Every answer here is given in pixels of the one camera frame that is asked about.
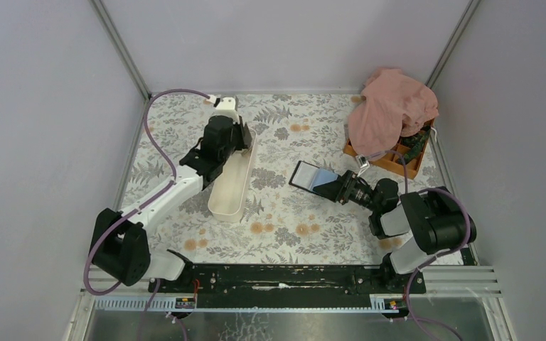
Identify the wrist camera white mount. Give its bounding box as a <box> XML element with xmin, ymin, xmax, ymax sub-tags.
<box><xmin>355</xmin><ymin>155</ymin><xmax>371</xmax><ymax>177</ymax></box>
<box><xmin>208</xmin><ymin>95</ymin><xmax>237</xmax><ymax>112</ymax></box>

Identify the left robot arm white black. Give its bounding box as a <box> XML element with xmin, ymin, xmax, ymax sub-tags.
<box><xmin>85</xmin><ymin>114</ymin><xmax>252</xmax><ymax>286</ymax></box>

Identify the floral patterned table mat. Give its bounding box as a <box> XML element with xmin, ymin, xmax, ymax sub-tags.
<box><xmin>122</xmin><ymin>94</ymin><xmax>411</xmax><ymax>264</ymax></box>

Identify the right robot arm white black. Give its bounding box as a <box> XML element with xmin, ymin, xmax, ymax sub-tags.
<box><xmin>308</xmin><ymin>170</ymin><xmax>476</xmax><ymax>276</ymax></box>

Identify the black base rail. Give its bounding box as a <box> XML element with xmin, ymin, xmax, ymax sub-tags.
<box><xmin>149</xmin><ymin>264</ymin><xmax>426</xmax><ymax>309</ymax></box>

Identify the cream plastic oblong tray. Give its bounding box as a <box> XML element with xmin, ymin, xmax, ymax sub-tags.
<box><xmin>208</xmin><ymin>141</ymin><xmax>257</xmax><ymax>222</ymax></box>

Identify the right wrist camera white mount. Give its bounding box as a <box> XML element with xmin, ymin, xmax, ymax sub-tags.
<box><xmin>355</xmin><ymin>155</ymin><xmax>371</xmax><ymax>177</ymax></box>

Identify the wooden organizer box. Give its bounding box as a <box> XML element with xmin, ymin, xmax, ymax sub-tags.
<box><xmin>369</xmin><ymin>119</ymin><xmax>436</xmax><ymax>180</ymax></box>

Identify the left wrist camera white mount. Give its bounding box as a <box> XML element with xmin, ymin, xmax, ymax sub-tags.
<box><xmin>208</xmin><ymin>95</ymin><xmax>237</xmax><ymax>112</ymax></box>

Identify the pink cloth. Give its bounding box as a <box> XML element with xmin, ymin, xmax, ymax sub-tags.
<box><xmin>348</xmin><ymin>67</ymin><xmax>439</xmax><ymax>156</ymax></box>

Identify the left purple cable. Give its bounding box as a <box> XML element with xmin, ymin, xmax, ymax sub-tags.
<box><xmin>83</xmin><ymin>88</ymin><xmax>218</xmax><ymax>341</ymax></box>

